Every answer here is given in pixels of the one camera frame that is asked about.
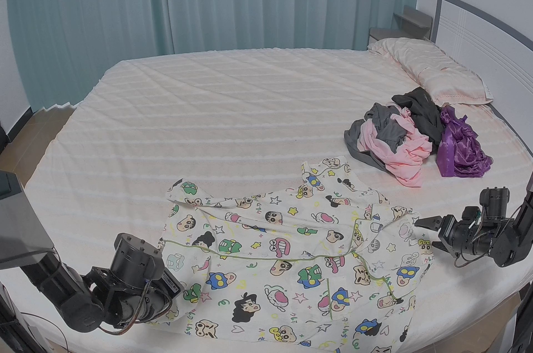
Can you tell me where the black cable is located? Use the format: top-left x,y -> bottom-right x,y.
17,312 -> 57,353

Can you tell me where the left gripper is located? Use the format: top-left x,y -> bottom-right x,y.
137,264 -> 185,323

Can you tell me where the dark grey garment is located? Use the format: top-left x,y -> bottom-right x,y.
391,87 -> 446,154

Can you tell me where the purple garment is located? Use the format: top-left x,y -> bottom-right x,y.
435,105 -> 494,178

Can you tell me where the pink garment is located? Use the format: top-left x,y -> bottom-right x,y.
360,107 -> 434,189

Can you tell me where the grey bedside table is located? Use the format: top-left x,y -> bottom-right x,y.
368,5 -> 434,43

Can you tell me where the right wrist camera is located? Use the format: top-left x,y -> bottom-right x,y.
460,206 -> 481,225

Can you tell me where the bed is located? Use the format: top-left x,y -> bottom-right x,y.
0,0 -> 533,353

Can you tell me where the white printed pyjama top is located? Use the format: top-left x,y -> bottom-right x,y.
144,155 -> 436,353

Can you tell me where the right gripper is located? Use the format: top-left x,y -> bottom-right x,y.
414,214 -> 479,259

